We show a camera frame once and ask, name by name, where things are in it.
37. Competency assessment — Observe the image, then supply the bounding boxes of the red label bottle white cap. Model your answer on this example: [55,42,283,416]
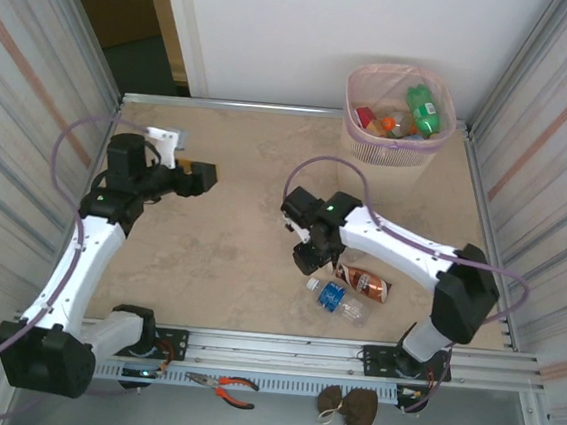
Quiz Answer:
[354,105,381,131]

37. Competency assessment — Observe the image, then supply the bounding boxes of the clear bottle orange cap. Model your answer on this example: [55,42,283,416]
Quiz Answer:
[370,109,418,142]

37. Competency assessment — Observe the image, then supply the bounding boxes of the green bottle yellow cap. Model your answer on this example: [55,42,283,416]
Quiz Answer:
[401,82,450,142]

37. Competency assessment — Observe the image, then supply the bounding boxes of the mesh bin with pink liner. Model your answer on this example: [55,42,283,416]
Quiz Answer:
[334,59,463,212]

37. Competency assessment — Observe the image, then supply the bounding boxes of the clear bottle blue label white cap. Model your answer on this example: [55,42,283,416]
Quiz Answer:
[301,275,374,330]

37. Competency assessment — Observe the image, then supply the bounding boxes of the brown shiny bottle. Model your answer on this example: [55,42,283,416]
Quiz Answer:
[331,262,395,303]

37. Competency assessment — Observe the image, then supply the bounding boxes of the black base electronics box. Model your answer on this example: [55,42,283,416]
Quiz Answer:
[393,383,431,416]
[118,365,167,394]

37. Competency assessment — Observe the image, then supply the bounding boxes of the long aluminium mounting rail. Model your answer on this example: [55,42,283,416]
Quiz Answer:
[68,308,550,399]

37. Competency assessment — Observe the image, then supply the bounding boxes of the aluminium table edge rail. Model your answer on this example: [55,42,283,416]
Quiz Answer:
[444,124,541,353]
[120,87,348,125]

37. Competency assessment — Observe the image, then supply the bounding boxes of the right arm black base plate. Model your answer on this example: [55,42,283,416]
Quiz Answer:
[358,341,454,385]

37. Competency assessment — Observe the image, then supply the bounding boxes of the white slotted cable duct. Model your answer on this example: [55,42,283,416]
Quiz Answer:
[74,352,402,408]

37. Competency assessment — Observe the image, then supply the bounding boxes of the white door frame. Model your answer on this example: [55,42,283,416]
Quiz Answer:
[128,0,220,100]

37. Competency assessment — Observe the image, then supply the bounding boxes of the orange handled pliers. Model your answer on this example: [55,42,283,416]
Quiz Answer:
[182,370,262,412]

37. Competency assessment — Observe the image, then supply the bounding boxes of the brown cloth pouch with string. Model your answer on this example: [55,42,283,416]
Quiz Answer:
[313,383,414,425]

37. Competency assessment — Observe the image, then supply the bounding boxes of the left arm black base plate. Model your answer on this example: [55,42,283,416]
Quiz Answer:
[98,322,191,364]

